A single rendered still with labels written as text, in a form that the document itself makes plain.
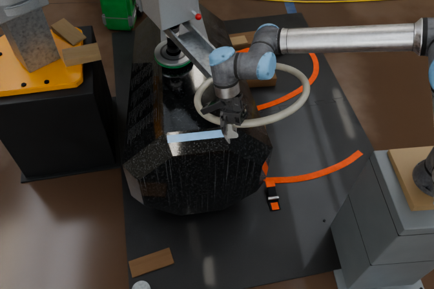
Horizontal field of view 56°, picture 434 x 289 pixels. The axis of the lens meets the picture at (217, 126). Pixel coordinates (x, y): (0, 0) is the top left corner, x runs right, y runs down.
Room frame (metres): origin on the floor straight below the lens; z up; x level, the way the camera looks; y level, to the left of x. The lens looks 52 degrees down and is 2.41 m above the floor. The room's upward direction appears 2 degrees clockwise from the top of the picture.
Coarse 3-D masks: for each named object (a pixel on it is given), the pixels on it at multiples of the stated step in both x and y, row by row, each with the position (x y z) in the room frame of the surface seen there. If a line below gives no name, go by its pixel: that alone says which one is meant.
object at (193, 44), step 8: (136, 8) 1.80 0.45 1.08; (184, 24) 1.69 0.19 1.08; (168, 32) 1.61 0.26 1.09; (192, 32) 1.63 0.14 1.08; (176, 40) 1.54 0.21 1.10; (184, 40) 1.58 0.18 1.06; (192, 40) 1.59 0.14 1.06; (200, 40) 1.57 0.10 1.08; (184, 48) 1.49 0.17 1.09; (192, 48) 1.52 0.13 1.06; (200, 48) 1.53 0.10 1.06; (208, 48) 1.52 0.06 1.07; (192, 56) 1.43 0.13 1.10; (200, 56) 1.47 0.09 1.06; (208, 56) 1.47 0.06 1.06; (200, 64) 1.37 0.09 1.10; (208, 64) 1.42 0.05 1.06; (208, 72) 1.32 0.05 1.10
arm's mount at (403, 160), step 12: (396, 156) 1.06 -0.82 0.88; (408, 156) 1.06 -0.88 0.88; (420, 156) 1.06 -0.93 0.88; (396, 168) 0.99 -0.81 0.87; (408, 168) 0.99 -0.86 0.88; (408, 180) 0.93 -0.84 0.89; (408, 192) 0.87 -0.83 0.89; (420, 192) 0.87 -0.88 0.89; (408, 204) 0.83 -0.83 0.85; (420, 204) 0.81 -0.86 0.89; (432, 204) 0.81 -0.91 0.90
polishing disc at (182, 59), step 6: (162, 42) 1.78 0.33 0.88; (156, 48) 1.72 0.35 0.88; (162, 48) 1.72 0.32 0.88; (156, 54) 1.67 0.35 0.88; (162, 54) 1.67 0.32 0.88; (180, 54) 1.68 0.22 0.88; (162, 60) 1.63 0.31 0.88; (168, 60) 1.63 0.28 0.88; (174, 60) 1.63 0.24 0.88; (180, 60) 1.63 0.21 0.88; (186, 60) 1.64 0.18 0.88
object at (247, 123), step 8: (280, 64) 1.36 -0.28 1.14; (288, 72) 1.31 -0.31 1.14; (296, 72) 1.27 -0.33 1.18; (208, 80) 1.29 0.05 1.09; (304, 80) 1.20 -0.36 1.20; (200, 88) 1.22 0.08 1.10; (304, 88) 1.13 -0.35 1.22; (200, 96) 1.17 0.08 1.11; (304, 96) 1.08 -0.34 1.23; (200, 104) 1.10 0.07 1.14; (296, 104) 1.03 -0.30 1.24; (200, 112) 1.04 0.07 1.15; (280, 112) 0.99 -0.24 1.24; (288, 112) 0.99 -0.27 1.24; (208, 120) 1.00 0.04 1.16; (216, 120) 0.98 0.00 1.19; (248, 120) 0.96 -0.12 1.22; (256, 120) 0.95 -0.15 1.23; (264, 120) 0.95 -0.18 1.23; (272, 120) 0.95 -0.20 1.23
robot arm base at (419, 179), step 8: (424, 160) 0.99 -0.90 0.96; (416, 168) 0.97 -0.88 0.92; (424, 168) 0.94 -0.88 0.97; (416, 176) 0.93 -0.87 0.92; (424, 176) 0.91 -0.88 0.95; (416, 184) 0.90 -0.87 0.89; (424, 184) 0.89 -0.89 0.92; (432, 184) 0.87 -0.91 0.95; (424, 192) 0.86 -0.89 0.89; (432, 192) 0.85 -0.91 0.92
